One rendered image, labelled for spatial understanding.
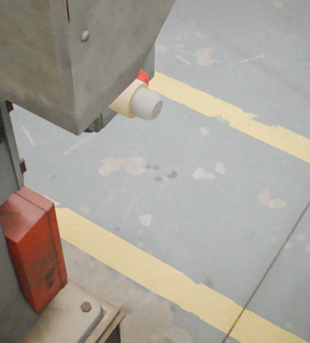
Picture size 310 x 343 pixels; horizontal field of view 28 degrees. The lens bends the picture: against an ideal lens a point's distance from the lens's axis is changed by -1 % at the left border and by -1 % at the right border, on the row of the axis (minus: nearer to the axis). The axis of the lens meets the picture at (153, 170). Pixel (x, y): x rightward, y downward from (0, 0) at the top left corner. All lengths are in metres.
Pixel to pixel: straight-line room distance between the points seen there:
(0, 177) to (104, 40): 0.88
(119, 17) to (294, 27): 2.47
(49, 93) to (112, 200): 1.73
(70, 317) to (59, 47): 1.24
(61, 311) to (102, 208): 0.60
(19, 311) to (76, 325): 0.14
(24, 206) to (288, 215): 1.02
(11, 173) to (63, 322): 0.44
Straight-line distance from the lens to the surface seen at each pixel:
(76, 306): 1.50
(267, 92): 2.42
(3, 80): 0.33
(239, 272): 1.90
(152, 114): 0.51
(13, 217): 1.25
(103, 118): 0.94
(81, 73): 0.29
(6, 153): 1.15
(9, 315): 1.40
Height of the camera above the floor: 1.61
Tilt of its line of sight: 50 degrees down
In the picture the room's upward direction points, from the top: 1 degrees clockwise
